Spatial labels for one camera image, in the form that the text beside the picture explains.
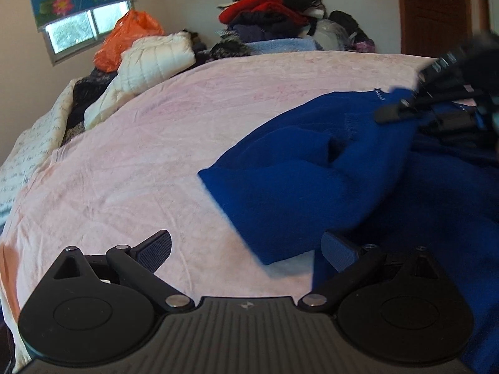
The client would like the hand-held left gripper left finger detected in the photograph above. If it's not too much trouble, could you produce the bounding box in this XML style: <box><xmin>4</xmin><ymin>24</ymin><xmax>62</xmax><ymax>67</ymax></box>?
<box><xmin>52</xmin><ymin>229</ymin><xmax>196</xmax><ymax>313</ymax></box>

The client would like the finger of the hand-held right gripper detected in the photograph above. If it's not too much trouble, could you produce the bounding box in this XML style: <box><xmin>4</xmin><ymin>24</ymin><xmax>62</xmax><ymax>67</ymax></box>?
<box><xmin>373</xmin><ymin>86</ymin><xmax>488</xmax><ymax>126</ymax></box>
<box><xmin>418</xmin><ymin>31</ymin><xmax>499</xmax><ymax>86</ymax></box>

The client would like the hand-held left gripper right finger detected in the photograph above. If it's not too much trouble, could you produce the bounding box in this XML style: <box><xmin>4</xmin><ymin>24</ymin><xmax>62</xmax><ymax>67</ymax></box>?
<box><xmin>297</xmin><ymin>231</ymin><xmax>442</xmax><ymax>314</ymax></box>

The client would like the blue sweater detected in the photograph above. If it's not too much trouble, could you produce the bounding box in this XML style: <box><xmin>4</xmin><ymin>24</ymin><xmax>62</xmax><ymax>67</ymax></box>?
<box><xmin>198</xmin><ymin>88</ymin><xmax>499</xmax><ymax>374</ymax></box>

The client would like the pile of clothes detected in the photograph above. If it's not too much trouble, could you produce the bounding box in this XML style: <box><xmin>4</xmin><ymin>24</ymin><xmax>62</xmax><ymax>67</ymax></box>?
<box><xmin>212</xmin><ymin>0</ymin><xmax>377</xmax><ymax>57</ymax></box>

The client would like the brown wooden door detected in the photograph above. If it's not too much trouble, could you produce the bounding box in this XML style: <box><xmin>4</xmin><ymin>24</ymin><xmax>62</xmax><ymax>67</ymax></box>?
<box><xmin>395</xmin><ymin>0</ymin><xmax>484</xmax><ymax>56</ymax></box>

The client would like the pink blanket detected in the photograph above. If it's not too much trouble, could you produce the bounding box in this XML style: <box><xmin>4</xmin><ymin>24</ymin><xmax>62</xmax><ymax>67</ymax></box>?
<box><xmin>0</xmin><ymin>51</ymin><xmax>441</xmax><ymax>374</ymax></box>

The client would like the light blue towel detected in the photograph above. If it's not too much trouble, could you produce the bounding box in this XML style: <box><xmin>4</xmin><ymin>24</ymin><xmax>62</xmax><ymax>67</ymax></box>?
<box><xmin>245</xmin><ymin>37</ymin><xmax>324</xmax><ymax>57</ymax></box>

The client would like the patterned white quilt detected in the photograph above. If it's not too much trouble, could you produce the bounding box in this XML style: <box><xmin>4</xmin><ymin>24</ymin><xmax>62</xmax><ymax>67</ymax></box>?
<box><xmin>0</xmin><ymin>78</ymin><xmax>79</xmax><ymax>234</ymax></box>

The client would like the dark patterned cloth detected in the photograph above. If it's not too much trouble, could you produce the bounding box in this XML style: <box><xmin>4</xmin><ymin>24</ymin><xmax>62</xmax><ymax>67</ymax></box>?
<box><xmin>62</xmin><ymin>66</ymin><xmax>119</xmax><ymax>145</ymax></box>

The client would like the dark knit garment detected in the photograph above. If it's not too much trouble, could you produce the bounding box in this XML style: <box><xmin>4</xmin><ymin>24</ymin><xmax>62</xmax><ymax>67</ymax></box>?
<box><xmin>194</xmin><ymin>30</ymin><xmax>252</xmax><ymax>63</ymax></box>

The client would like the white quilted jacket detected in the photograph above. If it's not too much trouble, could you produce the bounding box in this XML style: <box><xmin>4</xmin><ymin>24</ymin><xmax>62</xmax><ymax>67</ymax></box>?
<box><xmin>84</xmin><ymin>33</ymin><xmax>196</xmax><ymax>130</ymax></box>

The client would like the orange plastic bag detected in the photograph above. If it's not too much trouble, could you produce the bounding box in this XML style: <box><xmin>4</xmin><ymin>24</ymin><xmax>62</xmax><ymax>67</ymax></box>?
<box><xmin>94</xmin><ymin>9</ymin><xmax>165</xmax><ymax>73</ymax></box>

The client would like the window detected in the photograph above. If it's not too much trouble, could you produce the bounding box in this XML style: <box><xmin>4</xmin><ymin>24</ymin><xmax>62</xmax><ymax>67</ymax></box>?
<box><xmin>42</xmin><ymin>0</ymin><xmax>133</xmax><ymax>65</ymax></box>

